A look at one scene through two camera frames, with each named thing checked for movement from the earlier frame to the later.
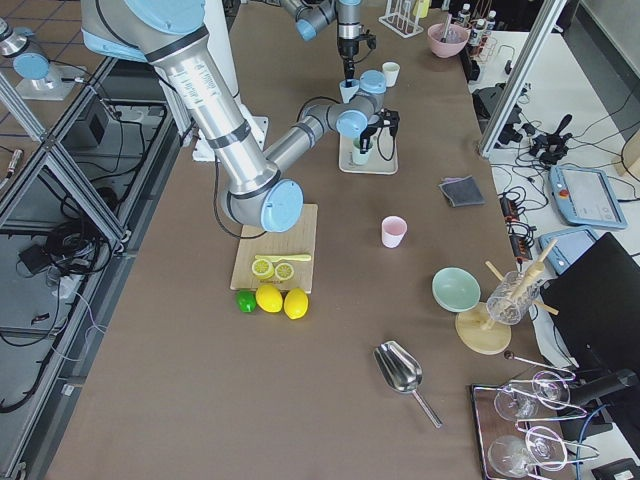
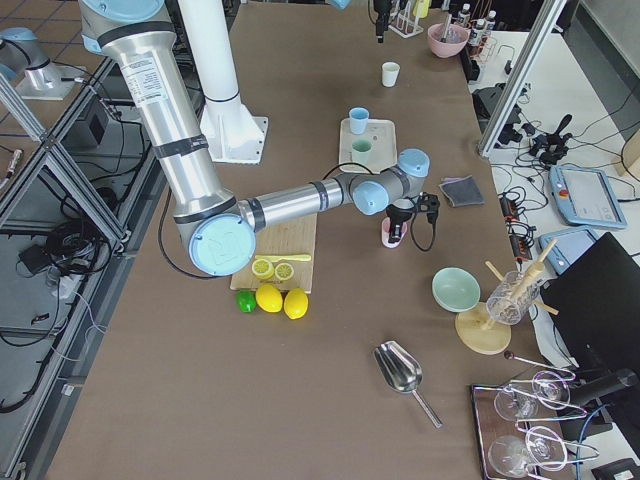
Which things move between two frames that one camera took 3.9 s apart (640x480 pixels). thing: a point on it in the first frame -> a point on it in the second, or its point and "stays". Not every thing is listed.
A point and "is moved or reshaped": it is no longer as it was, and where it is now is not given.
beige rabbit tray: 384,156 stays
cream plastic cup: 391,73 stays
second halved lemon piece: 284,271 stays
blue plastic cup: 348,92 is moved or reshaped
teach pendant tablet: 585,197 stays
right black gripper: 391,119 -> 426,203
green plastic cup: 358,157 stays
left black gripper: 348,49 -> 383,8
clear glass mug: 515,292 stays
